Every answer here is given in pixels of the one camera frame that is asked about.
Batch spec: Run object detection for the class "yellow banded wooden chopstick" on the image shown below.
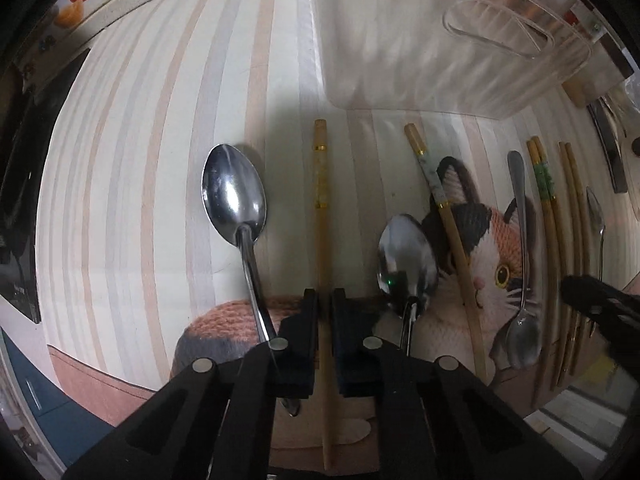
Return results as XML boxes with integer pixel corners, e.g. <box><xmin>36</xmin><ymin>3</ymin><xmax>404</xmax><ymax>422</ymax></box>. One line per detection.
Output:
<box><xmin>314</xmin><ymin>119</ymin><xmax>334</xmax><ymax>471</ymax></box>

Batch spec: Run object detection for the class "small steel spoon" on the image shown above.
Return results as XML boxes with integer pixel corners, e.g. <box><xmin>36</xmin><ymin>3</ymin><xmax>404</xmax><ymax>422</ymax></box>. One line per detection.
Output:
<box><xmin>494</xmin><ymin>149</ymin><xmax>545</xmax><ymax>369</ymax></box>

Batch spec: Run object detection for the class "striped cat table mat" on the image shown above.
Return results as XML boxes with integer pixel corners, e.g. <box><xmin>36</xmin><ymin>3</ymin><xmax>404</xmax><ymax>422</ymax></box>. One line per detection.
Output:
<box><xmin>36</xmin><ymin>0</ymin><xmax>639</xmax><ymax>427</ymax></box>

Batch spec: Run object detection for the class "plain wooden chopstick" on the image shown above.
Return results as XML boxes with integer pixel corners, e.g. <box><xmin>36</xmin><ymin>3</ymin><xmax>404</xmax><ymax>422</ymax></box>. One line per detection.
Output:
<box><xmin>565</xmin><ymin>142</ymin><xmax>591</xmax><ymax>376</ymax></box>
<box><xmin>556</xmin><ymin>142</ymin><xmax>584</xmax><ymax>386</ymax></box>

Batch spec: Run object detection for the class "clear plastic utensil bin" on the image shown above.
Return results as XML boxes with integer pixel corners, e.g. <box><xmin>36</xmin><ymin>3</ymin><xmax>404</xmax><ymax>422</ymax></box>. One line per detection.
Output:
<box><xmin>312</xmin><ymin>0</ymin><xmax>592</xmax><ymax>119</ymax></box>

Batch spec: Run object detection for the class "grey patterned wooden chopstick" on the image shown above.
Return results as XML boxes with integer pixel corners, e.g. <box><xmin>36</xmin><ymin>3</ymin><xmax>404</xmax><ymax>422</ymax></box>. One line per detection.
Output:
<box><xmin>404</xmin><ymin>122</ymin><xmax>487</xmax><ymax>382</ymax></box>

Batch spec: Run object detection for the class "blue cabinet door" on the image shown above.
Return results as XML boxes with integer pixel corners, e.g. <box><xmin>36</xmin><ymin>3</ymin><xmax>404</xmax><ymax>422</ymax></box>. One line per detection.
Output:
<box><xmin>1</xmin><ymin>330</ymin><xmax>114</xmax><ymax>467</ymax></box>

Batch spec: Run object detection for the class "large steel spoon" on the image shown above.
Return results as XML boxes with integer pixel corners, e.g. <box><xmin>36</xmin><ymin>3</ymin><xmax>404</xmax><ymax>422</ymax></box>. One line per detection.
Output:
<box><xmin>200</xmin><ymin>143</ymin><xmax>303</xmax><ymax>417</ymax></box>

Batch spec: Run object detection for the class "far right steel spoon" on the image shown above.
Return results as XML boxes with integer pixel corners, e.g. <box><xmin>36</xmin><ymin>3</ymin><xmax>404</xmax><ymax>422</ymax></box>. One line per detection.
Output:
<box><xmin>584</xmin><ymin>186</ymin><xmax>608</xmax><ymax>338</ymax></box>

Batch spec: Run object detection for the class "black smartphone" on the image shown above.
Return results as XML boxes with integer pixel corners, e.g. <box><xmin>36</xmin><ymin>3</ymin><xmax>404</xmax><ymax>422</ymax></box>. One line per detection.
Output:
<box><xmin>587</xmin><ymin>99</ymin><xmax>628</xmax><ymax>194</ymax></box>

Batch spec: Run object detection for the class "green banded chopstick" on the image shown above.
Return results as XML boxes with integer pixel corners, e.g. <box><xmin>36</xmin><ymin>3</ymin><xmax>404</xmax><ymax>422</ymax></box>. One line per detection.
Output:
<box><xmin>526</xmin><ymin>136</ymin><xmax>559</xmax><ymax>408</ymax></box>
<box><xmin>527</xmin><ymin>136</ymin><xmax>563</xmax><ymax>406</ymax></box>

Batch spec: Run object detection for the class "black induction cooktop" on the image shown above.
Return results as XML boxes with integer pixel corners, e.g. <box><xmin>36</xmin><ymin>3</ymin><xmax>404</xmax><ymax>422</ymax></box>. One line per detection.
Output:
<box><xmin>1</xmin><ymin>50</ymin><xmax>89</xmax><ymax>324</ymax></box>

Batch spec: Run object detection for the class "steel spoon on cat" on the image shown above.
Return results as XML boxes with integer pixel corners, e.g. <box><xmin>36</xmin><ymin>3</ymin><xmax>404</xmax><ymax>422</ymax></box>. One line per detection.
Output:
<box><xmin>376</xmin><ymin>214</ymin><xmax>438</xmax><ymax>356</ymax></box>

